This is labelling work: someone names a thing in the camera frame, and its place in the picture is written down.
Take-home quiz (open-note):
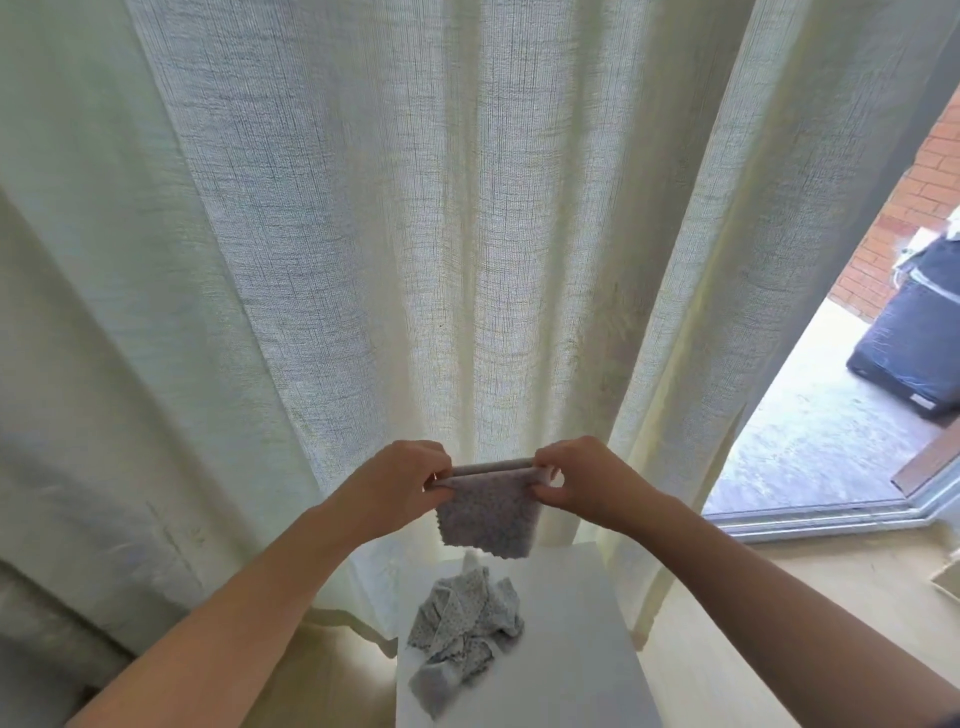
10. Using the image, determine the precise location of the person's right hand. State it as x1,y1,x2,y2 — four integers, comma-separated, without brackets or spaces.
528,435,663,542

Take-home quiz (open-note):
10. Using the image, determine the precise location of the person's left hand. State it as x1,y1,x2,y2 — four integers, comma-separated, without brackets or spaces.
327,439,458,548

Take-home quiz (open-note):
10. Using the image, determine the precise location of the person's left forearm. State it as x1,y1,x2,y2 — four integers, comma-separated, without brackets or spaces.
67,502,384,728

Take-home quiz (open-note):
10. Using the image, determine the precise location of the person's right forearm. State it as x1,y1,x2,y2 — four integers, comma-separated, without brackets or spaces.
630,487,960,728

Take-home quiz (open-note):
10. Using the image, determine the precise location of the white table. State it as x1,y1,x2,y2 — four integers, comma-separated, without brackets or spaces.
391,541,666,728

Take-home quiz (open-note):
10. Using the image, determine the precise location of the white linen curtain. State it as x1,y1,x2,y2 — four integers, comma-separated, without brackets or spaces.
0,0,960,710

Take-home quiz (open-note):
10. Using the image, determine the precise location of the brown wooden board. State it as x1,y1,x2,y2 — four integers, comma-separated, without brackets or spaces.
891,417,960,498

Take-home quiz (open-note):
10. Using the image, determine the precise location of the dark blue tarpaulin cover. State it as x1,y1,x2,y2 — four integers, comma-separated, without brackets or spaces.
846,232,960,420

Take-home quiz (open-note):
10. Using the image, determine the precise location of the white patterned cloth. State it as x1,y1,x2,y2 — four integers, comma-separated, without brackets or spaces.
894,207,960,290

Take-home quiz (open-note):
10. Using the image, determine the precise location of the white sliding door frame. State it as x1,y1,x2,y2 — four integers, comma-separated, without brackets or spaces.
700,450,960,543

